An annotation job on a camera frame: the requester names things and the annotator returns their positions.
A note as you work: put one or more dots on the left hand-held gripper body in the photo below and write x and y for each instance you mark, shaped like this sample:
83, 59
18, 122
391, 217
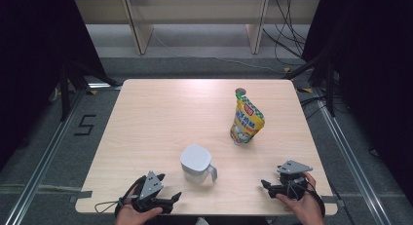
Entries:
151, 186

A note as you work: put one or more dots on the grey tape patch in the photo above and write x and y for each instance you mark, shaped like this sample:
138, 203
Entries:
81, 195
337, 202

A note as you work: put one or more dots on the yellow floor tape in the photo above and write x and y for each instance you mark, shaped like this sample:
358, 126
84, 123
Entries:
92, 92
287, 69
304, 90

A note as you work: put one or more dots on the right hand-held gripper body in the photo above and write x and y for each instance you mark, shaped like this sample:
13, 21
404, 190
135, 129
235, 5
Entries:
293, 167

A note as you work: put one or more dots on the black metal stand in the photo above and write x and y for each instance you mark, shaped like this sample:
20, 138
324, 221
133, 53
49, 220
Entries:
330, 95
65, 98

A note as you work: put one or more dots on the person's right hand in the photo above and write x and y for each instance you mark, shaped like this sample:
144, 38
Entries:
307, 210

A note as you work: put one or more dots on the beige wooden desk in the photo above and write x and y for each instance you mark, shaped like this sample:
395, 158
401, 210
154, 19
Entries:
195, 10

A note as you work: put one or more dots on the person's left hand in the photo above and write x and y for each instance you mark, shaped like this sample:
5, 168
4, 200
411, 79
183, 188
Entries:
133, 217

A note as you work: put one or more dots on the short aluminium floor rail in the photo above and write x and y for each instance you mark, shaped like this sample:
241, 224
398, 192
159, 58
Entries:
104, 86

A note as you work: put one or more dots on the long aluminium floor rail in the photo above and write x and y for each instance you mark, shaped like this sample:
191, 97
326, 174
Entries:
48, 153
349, 153

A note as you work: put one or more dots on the clear jar with white lid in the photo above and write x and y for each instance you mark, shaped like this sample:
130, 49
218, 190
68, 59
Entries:
195, 158

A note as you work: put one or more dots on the white rounded object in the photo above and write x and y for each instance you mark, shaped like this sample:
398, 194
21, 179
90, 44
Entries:
202, 221

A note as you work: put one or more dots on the yellow spouted seasoning pouch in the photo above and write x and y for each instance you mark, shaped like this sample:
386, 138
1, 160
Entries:
247, 121

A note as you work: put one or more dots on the black curtain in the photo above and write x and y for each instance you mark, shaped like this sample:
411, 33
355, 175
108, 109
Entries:
29, 56
373, 72

